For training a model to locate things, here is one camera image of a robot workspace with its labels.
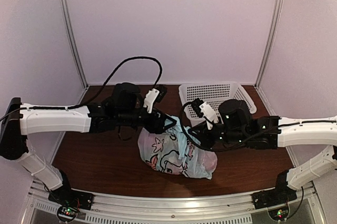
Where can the white perforated plastic basket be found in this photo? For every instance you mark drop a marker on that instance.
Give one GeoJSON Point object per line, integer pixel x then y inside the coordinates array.
{"type": "Point", "coordinates": [216, 93]}

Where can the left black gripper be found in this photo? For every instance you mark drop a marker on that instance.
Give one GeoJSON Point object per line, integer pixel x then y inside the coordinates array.
{"type": "Point", "coordinates": [160, 130]}

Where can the aluminium front rail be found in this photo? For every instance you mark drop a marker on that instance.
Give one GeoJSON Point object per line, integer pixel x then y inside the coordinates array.
{"type": "Point", "coordinates": [235, 208]}

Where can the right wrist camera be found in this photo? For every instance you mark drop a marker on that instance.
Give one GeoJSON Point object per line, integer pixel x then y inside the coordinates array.
{"type": "Point", "coordinates": [204, 110]}

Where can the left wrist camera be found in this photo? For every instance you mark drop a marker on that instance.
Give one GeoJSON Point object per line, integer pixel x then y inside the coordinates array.
{"type": "Point", "coordinates": [155, 95]}

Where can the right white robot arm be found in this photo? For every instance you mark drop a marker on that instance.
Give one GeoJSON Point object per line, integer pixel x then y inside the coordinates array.
{"type": "Point", "coordinates": [275, 132]}

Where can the right aluminium corner post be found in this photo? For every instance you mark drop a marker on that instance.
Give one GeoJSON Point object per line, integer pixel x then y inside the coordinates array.
{"type": "Point", "coordinates": [278, 5]}

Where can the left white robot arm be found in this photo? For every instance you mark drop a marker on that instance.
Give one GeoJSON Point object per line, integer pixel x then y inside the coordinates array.
{"type": "Point", "coordinates": [24, 119]}

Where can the light blue printed plastic bag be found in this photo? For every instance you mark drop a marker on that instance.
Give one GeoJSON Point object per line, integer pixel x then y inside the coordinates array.
{"type": "Point", "coordinates": [172, 153]}

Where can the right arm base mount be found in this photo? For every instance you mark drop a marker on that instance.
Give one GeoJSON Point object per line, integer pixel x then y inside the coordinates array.
{"type": "Point", "coordinates": [276, 201]}

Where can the aluminium corner post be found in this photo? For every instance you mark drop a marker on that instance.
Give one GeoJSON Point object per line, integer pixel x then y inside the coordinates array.
{"type": "Point", "coordinates": [72, 43]}
{"type": "Point", "coordinates": [278, 5]}

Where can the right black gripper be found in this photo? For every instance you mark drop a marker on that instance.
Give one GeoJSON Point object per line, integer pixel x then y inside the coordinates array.
{"type": "Point", "coordinates": [200, 128]}

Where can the left aluminium corner post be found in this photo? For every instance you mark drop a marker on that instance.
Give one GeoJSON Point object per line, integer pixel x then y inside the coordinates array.
{"type": "Point", "coordinates": [72, 43]}

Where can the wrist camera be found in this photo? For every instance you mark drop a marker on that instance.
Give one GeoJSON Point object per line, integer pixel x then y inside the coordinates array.
{"type": "Point", "coordinates": [204, 110]}
{"type": "Point", "coordinates": [155, 95]}

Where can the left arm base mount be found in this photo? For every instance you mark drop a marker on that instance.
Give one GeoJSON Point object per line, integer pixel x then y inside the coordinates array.
{"type": "Point", "coordinates": [71, 208]}

